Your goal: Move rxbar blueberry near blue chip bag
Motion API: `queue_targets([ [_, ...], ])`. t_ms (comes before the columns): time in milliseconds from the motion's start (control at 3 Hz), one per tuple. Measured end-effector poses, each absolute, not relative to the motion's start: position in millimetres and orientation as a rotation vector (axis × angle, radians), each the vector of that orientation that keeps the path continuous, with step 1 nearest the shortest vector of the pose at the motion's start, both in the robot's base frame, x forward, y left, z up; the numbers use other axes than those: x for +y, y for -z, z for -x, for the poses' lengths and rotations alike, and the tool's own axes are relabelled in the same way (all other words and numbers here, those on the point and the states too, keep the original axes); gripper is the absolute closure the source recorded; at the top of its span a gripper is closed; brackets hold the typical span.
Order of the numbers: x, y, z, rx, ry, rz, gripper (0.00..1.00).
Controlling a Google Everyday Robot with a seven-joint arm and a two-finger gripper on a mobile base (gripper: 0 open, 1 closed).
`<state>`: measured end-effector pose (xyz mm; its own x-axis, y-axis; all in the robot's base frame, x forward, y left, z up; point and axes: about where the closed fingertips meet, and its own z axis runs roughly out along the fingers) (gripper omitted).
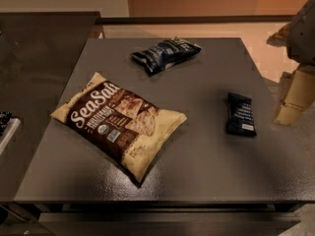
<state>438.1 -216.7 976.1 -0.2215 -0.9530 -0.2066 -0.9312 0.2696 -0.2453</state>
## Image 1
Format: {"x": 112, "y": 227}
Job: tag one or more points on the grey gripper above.
{"x": 302, "y": 36}

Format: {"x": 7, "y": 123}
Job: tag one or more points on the dark blue rxbar blueberry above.
{"x": 240, "y": 116}

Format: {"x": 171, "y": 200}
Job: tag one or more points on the blue chip bag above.
{"x": 165, "y": 54}

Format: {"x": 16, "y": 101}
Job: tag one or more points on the sea salt tortilla chip bag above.
{"x": 125, "y": 126}

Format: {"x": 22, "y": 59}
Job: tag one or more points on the white tray at left edge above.
{"x": 9, "y": 132}

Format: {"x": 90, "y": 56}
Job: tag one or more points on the dark patterned item on tray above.
{"x": 5, "y": 117}

